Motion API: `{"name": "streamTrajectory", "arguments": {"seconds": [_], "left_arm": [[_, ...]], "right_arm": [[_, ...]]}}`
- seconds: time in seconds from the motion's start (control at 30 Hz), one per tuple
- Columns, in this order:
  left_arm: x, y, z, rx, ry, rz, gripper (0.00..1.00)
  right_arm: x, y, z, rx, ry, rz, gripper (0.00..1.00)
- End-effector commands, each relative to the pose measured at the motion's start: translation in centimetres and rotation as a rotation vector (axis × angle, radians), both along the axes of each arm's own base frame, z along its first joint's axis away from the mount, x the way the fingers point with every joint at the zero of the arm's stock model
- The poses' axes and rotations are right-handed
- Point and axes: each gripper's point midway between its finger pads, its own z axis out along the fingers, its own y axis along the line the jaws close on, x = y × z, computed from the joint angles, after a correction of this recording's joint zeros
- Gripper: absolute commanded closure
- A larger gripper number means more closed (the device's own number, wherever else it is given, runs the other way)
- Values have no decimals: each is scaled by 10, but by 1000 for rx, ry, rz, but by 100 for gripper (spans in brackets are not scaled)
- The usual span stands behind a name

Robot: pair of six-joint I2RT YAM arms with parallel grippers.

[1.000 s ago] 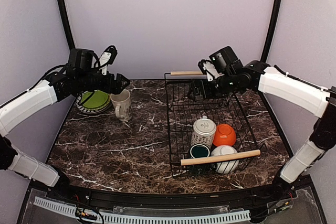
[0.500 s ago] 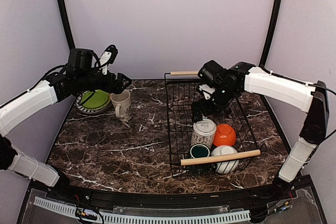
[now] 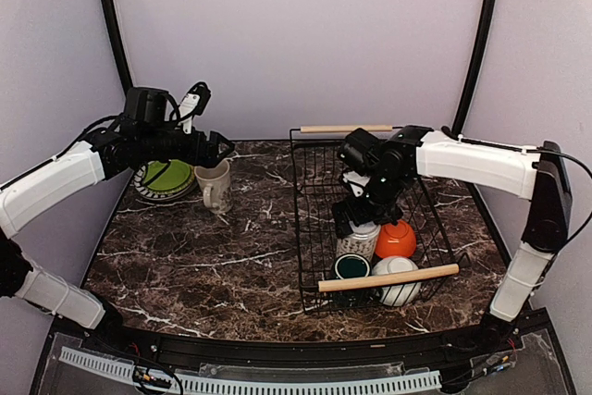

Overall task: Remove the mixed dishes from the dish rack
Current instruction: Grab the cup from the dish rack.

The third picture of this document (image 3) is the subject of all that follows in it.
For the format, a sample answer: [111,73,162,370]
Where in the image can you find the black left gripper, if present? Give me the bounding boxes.
[140,126,236,168]

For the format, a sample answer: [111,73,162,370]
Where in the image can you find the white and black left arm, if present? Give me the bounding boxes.
[1,81,234,354]

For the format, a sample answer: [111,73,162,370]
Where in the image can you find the white mug with grey pattern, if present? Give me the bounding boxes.
[194,159,232,215]

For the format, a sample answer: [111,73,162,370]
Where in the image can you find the green leaf-shaped dish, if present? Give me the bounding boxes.
[140,160,191,191]

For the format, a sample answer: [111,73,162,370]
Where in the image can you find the orange bowl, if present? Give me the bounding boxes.
[375,220,417,259]

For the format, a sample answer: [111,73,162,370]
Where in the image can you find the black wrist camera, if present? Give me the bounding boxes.
[179,81,211,134]
[339,171,370,198]

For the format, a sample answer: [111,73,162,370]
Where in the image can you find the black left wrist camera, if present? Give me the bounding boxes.
[179,81,211,134]

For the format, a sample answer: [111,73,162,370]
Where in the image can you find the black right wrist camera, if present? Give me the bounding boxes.
[339,171,370,198]

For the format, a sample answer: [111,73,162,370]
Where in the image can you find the white plate with black stripes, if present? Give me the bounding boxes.
[133,161,198,201]

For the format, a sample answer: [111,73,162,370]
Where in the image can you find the white cup with black characters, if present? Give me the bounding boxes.
[336,222,380,262]

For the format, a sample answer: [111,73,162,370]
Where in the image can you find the dark green cup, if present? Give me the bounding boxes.
[333,253,371,279]

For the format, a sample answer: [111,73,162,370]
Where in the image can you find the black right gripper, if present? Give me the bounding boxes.
[331,170,407,238]

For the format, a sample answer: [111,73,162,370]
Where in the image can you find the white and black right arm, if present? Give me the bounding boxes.
[332,125,573,352]

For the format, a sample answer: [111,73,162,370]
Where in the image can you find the white slotted cable duct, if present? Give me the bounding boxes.
[58,346,442,395]

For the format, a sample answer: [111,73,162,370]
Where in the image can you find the black wire dish rack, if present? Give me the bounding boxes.
[290,128,468,312]

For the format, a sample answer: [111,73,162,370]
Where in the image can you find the white bowl with black stripes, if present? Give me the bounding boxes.
[371,255,422,307]

